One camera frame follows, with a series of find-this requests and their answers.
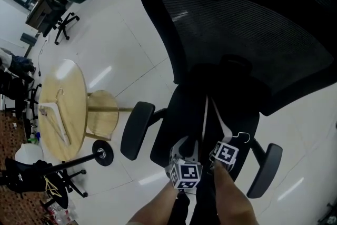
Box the black mesh office chair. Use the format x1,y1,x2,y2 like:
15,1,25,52
120,0,337,200

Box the person's left forearm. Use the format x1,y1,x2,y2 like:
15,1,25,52
126,179,185,225

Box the black jacket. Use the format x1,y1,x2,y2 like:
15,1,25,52
184,63,272,167

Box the person's black trousers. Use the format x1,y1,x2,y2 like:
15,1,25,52
171,173,219,225

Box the person's right forearm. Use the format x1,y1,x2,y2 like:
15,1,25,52
213,160,260,225

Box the pile of clear plastic bottles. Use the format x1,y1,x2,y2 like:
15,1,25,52
39,200,80,225

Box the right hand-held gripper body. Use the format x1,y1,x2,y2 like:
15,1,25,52
210,141,240,173

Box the round light wooden table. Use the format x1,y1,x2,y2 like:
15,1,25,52
38,58,134,163

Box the black metal coat rack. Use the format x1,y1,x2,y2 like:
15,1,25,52
0,139,114,180

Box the dark green cylinder bin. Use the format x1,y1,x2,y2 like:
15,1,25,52
20,32,37,45

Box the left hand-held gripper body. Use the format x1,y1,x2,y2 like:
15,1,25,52
164,154,203,191

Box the dark wooden cabinet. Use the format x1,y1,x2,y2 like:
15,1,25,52
25,0,66,37

